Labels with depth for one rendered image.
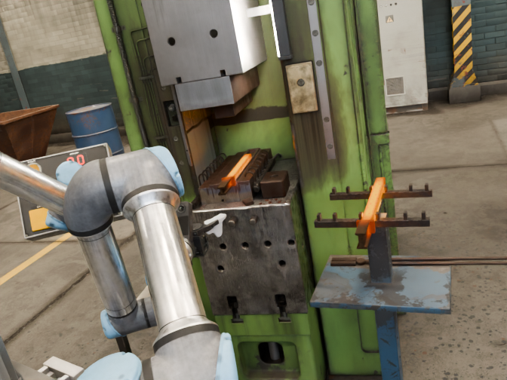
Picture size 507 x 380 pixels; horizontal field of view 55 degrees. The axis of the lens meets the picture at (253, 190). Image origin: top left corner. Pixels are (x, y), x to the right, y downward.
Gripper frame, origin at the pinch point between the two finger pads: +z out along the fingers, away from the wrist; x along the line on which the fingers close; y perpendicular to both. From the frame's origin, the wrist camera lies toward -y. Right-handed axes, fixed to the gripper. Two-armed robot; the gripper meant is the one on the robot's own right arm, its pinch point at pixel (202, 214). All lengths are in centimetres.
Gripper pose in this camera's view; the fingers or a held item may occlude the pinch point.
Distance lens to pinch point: 148.1
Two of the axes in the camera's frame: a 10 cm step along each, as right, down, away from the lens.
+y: 1.8, 9.3, 3.2
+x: 9.6, -0.9, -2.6
